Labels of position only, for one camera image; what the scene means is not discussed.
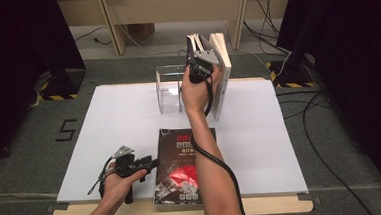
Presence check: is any brown cardboard box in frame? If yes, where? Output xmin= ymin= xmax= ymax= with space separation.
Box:
xmin=126 ymin=21 xmax=157 ymax=41

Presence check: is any white board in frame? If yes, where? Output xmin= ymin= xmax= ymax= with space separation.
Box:
xmin=49 ymin=73 xmax=310 ymax=210

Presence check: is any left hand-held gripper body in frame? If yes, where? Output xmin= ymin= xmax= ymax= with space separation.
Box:
xmin=112 ymin=143 xmax=148 ymax=205

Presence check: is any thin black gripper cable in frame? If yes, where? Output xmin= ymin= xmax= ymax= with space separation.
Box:
xmin=84 ymin=155 xmax=118 ymax=197

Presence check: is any long black floor cable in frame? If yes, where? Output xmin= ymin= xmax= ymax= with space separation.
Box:
xmin=299 ymin=88 xmax=374 ymax=215

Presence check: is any brown cover book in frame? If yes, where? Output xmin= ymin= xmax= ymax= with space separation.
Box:
xmin=149 ymin=125 xmax=221 ymax=208

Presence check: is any bundle of black cables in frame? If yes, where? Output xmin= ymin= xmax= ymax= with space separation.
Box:
xmin=241 ymin=0 xmax=291 ymax=58

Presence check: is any person's left hand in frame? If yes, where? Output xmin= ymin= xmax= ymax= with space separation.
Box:
xmin=100 ymin=160 xmax=150 ymax=206

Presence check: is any thin white cable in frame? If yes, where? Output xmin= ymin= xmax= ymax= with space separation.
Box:
xmin=234 ymin=45 xmax=295 ymax=81

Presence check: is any short black floor cable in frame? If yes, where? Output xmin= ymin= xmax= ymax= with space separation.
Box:
xmin=276 ymin=88 xmax=333 ymax=121

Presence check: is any person's right hand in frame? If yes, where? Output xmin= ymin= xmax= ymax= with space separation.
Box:
xmin=179 ymin=64 xmax=225 ymax=118

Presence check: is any black curtain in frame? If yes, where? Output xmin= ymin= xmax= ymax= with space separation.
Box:
xmin=0 ymin=0 xmax=93 ymax=173
xmin=273 ymin=0 xmax=381 ymax=213

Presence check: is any beige wooden desk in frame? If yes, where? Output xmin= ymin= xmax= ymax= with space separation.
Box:
xmin=55 ymin=0 xmax=299 ymax=61

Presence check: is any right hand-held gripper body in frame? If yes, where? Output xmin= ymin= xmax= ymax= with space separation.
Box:
xmin=184 ymin=49 xmax=222 ymax=86

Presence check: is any black cable with plug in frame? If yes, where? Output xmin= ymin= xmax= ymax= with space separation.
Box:
xmin=72 ymin=24 xmax=113 ymax=48

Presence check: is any black striped-tape stand base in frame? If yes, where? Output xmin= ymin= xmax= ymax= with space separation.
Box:
xmin=264 ymin=52 xmax=318 ymax=91
xmin=37 ymin=67 xmax=89 ymax=103

